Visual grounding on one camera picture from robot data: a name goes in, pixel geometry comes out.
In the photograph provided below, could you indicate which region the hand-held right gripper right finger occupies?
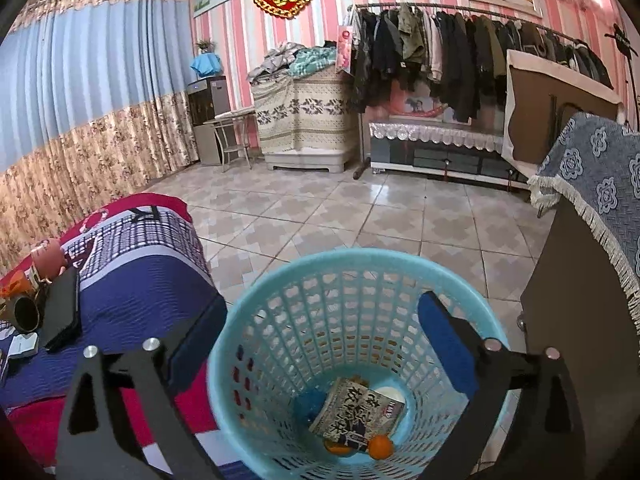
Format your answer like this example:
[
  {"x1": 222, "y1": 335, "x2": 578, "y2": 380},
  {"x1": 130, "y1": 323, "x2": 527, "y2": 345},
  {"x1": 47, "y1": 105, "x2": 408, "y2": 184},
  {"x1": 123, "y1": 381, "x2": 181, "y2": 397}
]
[{"x1": 417, "y1": 290, "x2": 587, "y2": 480}]

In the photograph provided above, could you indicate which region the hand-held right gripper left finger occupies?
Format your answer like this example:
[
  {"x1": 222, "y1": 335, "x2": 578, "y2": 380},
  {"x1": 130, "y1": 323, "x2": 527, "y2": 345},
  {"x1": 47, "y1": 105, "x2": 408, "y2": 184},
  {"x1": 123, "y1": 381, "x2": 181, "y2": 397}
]
[{"x1": 55, "y1": 302, "x2": 229, "y2": 480}]

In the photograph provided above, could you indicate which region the cream round lid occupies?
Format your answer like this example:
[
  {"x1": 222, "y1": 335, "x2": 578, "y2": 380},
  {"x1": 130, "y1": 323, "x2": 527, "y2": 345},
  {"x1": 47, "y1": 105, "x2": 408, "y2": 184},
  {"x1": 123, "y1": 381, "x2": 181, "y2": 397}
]
[{"x1": 372, "y1": 384, "x2": 407, "y2": 411}]

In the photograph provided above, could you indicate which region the light blue plastic basket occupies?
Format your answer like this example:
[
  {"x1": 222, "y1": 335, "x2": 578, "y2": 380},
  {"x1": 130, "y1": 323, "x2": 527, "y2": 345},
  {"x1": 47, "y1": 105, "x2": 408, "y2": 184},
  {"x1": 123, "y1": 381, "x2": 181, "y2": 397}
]
[{"x1": 206, "y1": 248, "x2": 517, "y2": 480}]

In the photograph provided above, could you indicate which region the printed packet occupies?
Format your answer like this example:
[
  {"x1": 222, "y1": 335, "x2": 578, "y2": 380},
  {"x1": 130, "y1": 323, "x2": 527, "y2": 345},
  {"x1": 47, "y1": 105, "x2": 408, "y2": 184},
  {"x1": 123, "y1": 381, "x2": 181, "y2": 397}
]
[{"x1": 308, "y1": 377, "x2": 405, "y2": 449}]

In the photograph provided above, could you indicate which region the dark cup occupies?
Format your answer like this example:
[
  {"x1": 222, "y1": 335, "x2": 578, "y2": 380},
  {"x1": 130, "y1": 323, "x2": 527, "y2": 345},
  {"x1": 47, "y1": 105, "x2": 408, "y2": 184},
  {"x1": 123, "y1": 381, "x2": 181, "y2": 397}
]
[{"x1": 10, "y1": 293, "x2": 46, "y2": 334}]

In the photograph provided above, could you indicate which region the orange plastic wrapper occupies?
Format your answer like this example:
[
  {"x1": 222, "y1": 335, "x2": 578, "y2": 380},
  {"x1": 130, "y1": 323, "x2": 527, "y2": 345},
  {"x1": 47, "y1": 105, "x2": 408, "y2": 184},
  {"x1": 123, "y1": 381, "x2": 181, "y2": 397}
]
[{"x1": 0, "y1": 270, "x2": 36, "y2": 301}]

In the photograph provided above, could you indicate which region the bed with striped blanket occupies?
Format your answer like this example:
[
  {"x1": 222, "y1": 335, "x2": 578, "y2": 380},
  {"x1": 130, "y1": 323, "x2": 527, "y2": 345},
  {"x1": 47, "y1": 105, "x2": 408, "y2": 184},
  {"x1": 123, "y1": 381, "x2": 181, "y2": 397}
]
[{"x1": 0, "y1": 192, "x2": 229, "y2": 480}]

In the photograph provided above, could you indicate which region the dark wooden cabinet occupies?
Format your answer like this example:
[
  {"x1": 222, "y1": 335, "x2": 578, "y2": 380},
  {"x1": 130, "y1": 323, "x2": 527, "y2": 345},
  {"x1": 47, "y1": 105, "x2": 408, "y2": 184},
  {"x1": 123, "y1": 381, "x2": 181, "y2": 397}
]
[{"x1": 520, "y1": 195, "x2": 640, "y2": 472}]

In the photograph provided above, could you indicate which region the black wallet case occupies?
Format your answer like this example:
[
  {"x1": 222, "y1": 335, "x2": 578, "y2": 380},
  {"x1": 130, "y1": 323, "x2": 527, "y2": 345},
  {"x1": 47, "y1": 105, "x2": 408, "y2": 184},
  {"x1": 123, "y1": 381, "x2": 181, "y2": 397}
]
[{"x1": 37, "y1": 265, "x2": 84, "y2": 354}]

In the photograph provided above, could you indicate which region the pink cup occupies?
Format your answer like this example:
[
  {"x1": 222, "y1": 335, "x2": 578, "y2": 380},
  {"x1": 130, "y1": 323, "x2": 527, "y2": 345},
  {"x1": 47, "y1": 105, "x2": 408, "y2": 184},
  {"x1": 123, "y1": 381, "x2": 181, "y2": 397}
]
[{"x1": 31, "y1": 239, "x2": 69, "y2": 281}]

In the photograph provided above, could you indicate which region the low glass tv stand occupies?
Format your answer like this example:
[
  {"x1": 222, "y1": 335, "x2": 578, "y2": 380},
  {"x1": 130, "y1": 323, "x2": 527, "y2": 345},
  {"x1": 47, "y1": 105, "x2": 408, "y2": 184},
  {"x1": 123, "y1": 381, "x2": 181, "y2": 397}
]
[{"x1": 368, "y1": 120, "x2": 531, "y2": 184}]

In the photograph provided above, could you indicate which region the white lace cloth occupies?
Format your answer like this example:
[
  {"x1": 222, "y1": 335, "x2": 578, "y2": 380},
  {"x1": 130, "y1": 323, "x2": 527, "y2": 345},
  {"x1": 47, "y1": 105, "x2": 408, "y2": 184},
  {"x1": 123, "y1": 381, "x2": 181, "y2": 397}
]
[{"x1": 368, "y1": 120, "x2": 506, "y2": 144}]

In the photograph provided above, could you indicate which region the blue patterned fringed cloth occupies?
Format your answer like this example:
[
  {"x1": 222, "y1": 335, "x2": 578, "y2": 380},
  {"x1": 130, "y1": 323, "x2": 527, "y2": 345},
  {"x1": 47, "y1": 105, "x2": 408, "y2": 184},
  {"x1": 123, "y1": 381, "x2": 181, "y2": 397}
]
[{"x1": 527, "y1": 111, "x2": 640, "y2": 332}]

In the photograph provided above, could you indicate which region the red picture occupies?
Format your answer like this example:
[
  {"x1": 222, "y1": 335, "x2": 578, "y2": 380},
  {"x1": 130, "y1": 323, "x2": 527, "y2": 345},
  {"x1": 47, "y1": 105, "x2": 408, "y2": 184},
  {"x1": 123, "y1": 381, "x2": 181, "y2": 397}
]
[{"x1": 390, "y1": 87, "x2": 446, "y2": 116}]

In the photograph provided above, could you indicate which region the small metal table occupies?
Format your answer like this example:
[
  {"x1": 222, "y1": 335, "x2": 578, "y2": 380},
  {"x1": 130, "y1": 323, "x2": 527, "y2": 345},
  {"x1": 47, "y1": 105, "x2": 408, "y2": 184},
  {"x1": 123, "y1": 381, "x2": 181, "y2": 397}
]
[{"x1": 202, "y1": 108, "x2": 257, "y2": 174}]

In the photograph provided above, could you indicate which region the grey water dispenser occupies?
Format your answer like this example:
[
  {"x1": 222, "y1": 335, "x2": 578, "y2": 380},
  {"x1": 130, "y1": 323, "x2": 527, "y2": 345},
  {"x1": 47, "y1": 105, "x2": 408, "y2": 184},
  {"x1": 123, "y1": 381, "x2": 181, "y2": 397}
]
[{"x1": 186, "y1": 75, "x2": 229, "y2": 166}]

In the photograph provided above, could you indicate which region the white framed brown board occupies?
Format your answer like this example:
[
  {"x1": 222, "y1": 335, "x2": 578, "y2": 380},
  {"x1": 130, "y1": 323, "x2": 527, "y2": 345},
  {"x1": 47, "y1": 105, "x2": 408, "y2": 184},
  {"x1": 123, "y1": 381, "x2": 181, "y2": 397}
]
[{"x1": 501, "y1": 48, "x2": 624, "y2": 166}]

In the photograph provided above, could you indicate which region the cabinet under patterned cloth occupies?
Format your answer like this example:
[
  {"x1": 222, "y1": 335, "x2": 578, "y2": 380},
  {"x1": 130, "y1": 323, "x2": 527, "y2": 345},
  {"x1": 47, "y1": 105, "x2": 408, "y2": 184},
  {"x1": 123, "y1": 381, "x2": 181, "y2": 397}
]
[{"x1": 250, "y1": 67, "x2": 362, "y2": 175}]

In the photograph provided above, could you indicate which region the row of hanging clothes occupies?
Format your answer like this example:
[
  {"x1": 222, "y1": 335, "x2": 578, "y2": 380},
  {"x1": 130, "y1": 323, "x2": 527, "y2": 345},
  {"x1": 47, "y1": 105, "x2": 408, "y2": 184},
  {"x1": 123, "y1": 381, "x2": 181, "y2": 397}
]
[{"x1": 350, "y1": 5, "x2": 614, "y2": 124}]

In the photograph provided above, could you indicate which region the blue and floral curtain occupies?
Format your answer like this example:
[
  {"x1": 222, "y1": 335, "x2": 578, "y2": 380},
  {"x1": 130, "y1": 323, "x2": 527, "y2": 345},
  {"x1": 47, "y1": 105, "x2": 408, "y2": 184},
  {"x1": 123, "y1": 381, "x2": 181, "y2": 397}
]
[{"x1": 0, "y1": 0, "x2": 201, "y2": 267}]

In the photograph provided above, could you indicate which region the blue cloth cover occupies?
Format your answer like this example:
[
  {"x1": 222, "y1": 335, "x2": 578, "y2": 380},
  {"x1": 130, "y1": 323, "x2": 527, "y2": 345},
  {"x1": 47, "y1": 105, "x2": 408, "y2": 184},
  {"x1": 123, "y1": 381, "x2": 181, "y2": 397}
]
[{"x1": 190, "y1": 52, "x2": 225, "y2": 79}]

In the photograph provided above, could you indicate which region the pink hanging bag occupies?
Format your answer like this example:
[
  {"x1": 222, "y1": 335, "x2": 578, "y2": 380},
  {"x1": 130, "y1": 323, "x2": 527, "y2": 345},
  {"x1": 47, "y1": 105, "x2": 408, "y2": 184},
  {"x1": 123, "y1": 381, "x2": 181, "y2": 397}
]
[{"x1": 335, "y1": 25, "x2": 357, "y2": 76}]

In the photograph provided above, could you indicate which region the pile of clothes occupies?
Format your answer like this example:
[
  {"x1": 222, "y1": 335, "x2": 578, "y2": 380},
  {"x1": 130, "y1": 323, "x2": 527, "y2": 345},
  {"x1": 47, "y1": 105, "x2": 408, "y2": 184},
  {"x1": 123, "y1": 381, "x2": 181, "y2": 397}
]
[{"x1": 247, "y1": 39, "x2": 341, "y2": 84}]

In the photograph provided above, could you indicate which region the metal clothes rack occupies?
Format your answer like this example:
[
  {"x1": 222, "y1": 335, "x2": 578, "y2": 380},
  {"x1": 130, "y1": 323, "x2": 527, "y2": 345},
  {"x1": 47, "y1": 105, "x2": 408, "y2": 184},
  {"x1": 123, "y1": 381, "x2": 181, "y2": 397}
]
[{"x1": 347, "y1": 2, "x2": 640, "y2": 181}]

